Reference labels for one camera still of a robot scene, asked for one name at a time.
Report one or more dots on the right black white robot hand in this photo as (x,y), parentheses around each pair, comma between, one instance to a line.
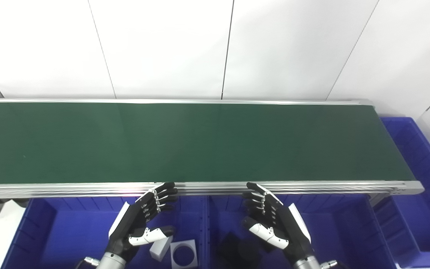
(284,224)

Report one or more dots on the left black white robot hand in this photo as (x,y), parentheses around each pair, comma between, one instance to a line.
(133,220)

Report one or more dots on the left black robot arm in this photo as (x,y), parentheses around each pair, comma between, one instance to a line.
(111,262)

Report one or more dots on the white rectangular block part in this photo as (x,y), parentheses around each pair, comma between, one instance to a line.
(159,249)

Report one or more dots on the green conveyor belt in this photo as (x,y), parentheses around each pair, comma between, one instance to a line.
(200,145)
(312,186)

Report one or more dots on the blue plastic bin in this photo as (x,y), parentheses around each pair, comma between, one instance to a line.
(73,231)
(420,209)
(334,231)

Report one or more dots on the white square part with hole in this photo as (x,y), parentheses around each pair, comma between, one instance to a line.
(192,246)

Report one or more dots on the aluminium conveyor leg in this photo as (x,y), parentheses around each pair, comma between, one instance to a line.
(377,198)

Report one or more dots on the black cylinder on square base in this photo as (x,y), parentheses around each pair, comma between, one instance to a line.
(228,250)
(254,252)

